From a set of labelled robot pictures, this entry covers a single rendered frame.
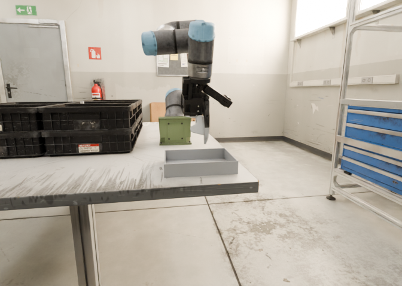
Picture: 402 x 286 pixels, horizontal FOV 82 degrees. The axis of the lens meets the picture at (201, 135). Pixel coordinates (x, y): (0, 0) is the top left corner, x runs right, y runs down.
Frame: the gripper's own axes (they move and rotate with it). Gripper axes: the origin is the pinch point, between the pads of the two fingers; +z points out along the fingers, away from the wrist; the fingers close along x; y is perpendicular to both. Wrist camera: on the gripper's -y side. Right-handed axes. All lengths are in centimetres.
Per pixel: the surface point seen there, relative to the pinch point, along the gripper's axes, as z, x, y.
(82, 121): 9, -36, 48
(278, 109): 119, -322, -233
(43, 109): 4, -38, 63
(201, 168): 11.9, 3.7, 0.1
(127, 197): 14.8, 11.8, 25.6
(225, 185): 12.7, 13.2, -6.0
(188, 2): -57, -386, -56
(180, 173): 13.3, 3.6, 7.7
